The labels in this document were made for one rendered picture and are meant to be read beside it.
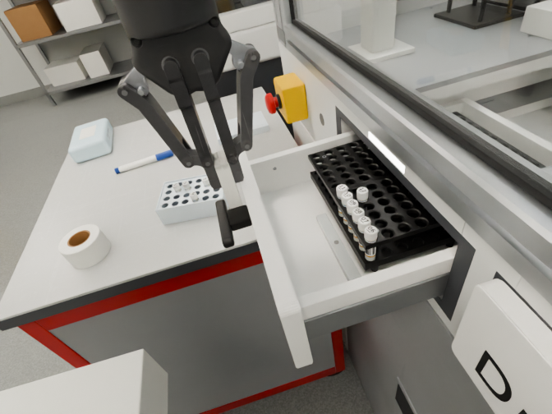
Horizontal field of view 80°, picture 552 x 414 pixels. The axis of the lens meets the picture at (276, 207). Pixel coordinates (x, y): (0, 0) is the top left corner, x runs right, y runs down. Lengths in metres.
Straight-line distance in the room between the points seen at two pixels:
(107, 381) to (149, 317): 0.29
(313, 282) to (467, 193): 0.19
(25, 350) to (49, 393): 1.37
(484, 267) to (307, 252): 0.19
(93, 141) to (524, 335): 0.91
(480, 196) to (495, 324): 0.09
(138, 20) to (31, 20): 4.01
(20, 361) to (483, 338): 1.68
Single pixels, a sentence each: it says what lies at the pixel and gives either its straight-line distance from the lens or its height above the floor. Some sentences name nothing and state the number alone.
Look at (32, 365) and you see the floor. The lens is 1.74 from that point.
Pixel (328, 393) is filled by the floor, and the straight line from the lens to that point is 1.22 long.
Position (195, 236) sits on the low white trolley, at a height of 0.76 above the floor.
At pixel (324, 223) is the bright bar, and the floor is 0.85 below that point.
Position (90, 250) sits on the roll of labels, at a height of 0.79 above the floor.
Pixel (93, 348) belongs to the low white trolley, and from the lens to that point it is 0.78.
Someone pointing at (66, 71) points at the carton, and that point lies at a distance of 4.41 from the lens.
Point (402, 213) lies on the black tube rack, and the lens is 0.37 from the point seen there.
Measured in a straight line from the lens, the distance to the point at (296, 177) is 0.51.
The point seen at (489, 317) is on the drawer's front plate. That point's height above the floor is 0.91.
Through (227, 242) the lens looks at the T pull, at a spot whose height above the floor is 0.91.
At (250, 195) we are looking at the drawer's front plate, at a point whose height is 0.93.
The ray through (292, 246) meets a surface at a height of 0.84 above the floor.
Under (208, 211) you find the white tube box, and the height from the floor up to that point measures 0.77.
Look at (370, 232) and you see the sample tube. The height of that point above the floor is 0.91.
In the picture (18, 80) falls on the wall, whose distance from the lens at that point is 5.03.
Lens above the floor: 1.15
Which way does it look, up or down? 41 degrees down
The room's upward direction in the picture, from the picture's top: 13 degrees counter-clockwise
